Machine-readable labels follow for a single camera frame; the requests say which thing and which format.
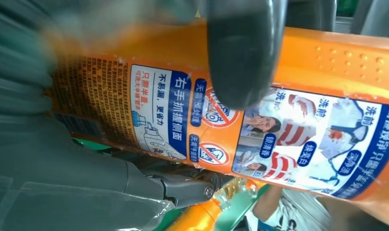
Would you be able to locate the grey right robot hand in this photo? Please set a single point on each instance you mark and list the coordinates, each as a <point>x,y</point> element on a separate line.
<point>70,191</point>

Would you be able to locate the person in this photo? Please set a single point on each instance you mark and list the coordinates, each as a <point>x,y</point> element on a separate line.
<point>296,210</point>

